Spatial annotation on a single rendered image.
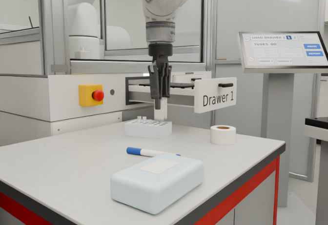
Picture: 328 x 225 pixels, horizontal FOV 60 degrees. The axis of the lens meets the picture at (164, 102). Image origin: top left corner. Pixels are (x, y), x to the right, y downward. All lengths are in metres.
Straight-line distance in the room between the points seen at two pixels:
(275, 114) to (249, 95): 0.93
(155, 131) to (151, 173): 0.39
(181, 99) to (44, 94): 0.44
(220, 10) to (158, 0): 2.41
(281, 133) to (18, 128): 1.52
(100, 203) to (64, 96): 0.56
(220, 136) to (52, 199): 0.46
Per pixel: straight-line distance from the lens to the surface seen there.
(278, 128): 1.98
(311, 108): 2.66
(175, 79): 1.37
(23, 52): 1.07
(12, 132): 1.21
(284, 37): 2.01
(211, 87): 1.00
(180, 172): 0.47
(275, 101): 1.95
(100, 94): 0.96
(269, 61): 1.84
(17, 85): 1.13
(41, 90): 0.98
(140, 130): 0.86
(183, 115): 1.47
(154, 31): 0.85
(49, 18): 0.96
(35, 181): 0.59
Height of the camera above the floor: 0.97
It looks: 7 degrees down
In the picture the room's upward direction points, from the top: straight up
